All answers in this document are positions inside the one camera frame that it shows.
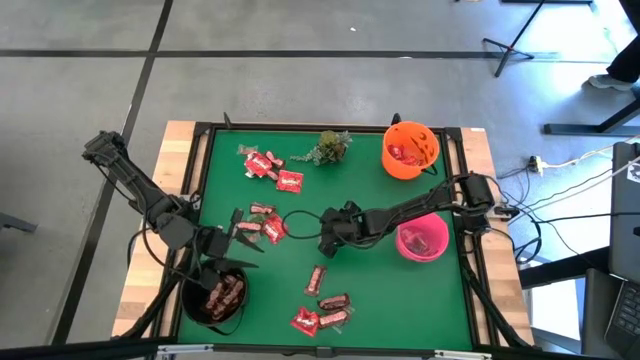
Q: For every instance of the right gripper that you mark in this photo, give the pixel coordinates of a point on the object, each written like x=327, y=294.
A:
x=345, y=227

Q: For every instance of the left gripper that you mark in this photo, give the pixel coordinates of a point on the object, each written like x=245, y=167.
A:
x=215, y=243

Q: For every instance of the red candy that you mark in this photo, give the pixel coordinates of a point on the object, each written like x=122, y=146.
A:
x=252, y=234
x=411, y=236

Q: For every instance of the green candy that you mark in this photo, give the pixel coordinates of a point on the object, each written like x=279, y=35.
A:
x=256, y=218

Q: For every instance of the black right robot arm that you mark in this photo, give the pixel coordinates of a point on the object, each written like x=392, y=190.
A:
x=425, y=202

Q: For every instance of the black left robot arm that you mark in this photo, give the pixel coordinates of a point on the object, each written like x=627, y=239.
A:
x=140, y=190

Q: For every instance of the black jack-o-lantern bucket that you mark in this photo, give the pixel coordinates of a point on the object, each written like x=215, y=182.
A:
x=192, y=310

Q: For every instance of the green table mat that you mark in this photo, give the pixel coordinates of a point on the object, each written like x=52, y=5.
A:
x=380, y=300

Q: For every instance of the artificial succulent plant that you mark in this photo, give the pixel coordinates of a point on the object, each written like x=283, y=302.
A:
x=330, y=145

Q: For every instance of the pink plastic bucket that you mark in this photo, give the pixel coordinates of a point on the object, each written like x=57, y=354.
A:
x=435, y=250

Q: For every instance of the orange jack-o-lantern bucket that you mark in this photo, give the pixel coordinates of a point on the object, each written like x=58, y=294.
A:
x=425, y=167

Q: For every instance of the silver aluminium extrusion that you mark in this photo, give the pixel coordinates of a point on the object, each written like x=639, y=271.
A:
x=462, y=355
x=185, y=348

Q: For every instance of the black rig beam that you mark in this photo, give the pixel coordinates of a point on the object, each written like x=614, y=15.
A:
x=75, y=350

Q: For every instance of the yellow power strip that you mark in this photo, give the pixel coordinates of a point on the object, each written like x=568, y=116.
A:
x=536, y=162

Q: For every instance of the grey furniture leg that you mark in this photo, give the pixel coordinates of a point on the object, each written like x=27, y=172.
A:
x=15, y=222

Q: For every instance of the black floor beam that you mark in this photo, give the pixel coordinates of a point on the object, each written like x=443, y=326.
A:
x=560, y=270

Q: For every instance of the black tripod stand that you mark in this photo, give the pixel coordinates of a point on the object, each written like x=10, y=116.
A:
x=509, y=49

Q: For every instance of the dark grey side table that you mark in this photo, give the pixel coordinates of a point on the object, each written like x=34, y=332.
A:
x=595, y=310

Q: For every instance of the grey laptop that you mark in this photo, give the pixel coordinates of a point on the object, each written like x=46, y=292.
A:
x=625, y=225

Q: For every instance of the black laptop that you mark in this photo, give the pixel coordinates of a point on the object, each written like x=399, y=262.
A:
x=627, y=315

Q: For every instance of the person's shoe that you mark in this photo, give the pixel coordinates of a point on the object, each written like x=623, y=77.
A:
x=607, y=82

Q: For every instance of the person's leg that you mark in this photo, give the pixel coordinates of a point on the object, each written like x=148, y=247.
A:
x=627, y=55

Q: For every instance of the black table frame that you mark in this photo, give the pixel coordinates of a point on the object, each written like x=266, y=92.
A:
x=300, y=126

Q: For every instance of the black frame knob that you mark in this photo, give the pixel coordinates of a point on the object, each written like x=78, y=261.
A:
x=396, y=118
x=227, y=120

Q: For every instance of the black desk frame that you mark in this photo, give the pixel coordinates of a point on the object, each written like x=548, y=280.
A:
x=575, y=129

